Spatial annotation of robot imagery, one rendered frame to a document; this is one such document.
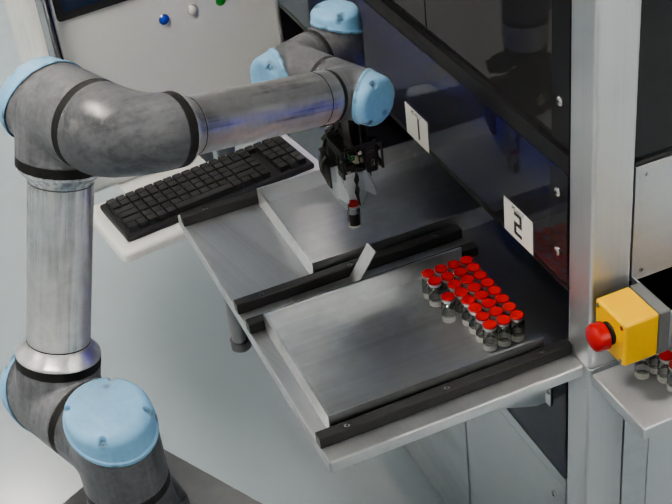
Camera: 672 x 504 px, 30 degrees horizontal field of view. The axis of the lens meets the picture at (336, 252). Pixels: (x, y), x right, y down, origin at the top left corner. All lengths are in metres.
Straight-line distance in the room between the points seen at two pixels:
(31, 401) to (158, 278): 1.90
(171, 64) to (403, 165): 0.50
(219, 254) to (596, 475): 0.71
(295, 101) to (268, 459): 1.49
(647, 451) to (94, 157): 1.00
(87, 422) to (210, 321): 1.79
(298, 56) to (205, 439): 1.47
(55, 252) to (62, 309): 0.08
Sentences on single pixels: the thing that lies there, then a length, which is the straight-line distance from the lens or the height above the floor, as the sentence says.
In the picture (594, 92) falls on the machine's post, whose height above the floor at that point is 1.33.
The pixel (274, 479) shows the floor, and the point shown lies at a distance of 2.95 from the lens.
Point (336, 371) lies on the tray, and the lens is 1.86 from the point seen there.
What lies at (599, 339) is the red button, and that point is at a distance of 1.70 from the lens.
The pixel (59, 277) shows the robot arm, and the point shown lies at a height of 1.16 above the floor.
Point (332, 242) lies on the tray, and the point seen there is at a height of 0.88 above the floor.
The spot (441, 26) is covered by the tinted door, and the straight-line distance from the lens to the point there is 1.96.
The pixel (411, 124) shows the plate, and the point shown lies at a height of 1.02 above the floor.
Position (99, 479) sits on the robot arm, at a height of 0.94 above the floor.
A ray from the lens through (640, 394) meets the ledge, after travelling 1.81.
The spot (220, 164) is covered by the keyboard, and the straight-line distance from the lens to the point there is 2.48.
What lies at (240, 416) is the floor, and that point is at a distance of 3.12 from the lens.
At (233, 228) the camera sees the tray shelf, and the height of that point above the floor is 0.88.
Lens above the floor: 2.10
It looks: 36 degrees down
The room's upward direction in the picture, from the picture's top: 7 degrees counter-clockwise
